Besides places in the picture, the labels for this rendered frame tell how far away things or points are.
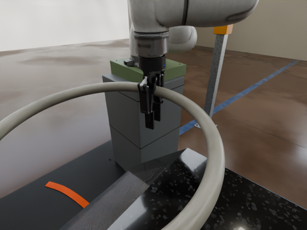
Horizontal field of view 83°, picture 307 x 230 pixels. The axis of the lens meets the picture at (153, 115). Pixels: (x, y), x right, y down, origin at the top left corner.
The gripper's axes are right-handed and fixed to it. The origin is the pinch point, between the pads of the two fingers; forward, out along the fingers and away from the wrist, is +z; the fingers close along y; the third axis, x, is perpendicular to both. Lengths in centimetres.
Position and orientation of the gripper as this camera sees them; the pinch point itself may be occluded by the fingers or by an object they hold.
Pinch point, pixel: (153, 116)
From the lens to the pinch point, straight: 58.6
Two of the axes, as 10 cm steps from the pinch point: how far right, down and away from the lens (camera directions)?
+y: -4.4, 5.0, -7.4
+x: 9.0, 2.3, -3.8
